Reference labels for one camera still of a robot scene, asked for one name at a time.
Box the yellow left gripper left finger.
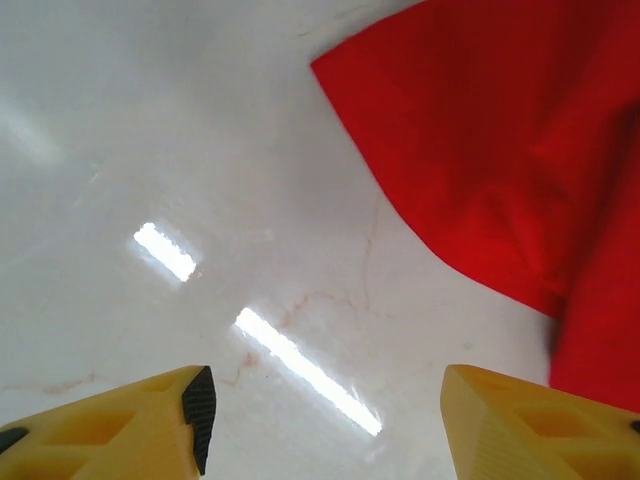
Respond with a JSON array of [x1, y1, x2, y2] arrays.
[[0, 364, 217, 480]]

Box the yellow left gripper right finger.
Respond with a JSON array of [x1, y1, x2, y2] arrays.
[[442, 363, 640, 480]]

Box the red printed t-shirt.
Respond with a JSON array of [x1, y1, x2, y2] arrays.
[[309, 0, 640, 416]]

